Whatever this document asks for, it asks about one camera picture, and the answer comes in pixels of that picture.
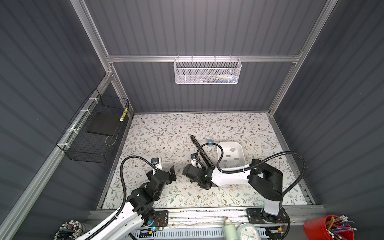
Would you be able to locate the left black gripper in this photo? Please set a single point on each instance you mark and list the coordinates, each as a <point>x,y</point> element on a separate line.
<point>172,174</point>

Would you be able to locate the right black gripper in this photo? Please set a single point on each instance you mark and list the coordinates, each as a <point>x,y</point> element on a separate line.
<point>203,169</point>

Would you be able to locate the black stapler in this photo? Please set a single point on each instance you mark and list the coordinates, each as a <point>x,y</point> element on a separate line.
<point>204,161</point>

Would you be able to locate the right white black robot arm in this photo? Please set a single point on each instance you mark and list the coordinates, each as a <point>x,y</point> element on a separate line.
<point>231,169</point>

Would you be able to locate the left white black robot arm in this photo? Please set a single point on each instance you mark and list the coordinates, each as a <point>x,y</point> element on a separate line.
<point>136,209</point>

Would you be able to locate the floral table mat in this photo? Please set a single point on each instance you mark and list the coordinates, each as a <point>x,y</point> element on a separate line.
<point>168,137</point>

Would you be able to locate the white plastic tray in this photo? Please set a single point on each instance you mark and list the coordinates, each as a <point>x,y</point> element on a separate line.
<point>233,155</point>

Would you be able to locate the green glue bottle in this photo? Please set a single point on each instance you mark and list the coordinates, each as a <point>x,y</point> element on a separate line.
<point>230,230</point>

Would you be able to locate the mint alarm clock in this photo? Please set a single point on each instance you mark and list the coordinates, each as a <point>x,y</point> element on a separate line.
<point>248,232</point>

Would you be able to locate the yellow marker pen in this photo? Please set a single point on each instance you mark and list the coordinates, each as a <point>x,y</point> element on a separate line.
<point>123,115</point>

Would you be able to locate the jar of coloured pencils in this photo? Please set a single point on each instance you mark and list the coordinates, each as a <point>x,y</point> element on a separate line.
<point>70,230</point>

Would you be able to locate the red pencil cup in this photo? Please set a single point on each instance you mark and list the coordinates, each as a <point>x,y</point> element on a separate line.
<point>330,228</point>

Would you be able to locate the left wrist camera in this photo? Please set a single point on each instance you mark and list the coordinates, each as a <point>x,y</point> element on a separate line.
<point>158,165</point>

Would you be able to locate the black wire basket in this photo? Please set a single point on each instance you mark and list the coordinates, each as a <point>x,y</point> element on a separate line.
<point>97,132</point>

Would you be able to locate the white wire mesh basket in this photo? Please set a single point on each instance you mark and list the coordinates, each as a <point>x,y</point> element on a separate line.
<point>209,71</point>

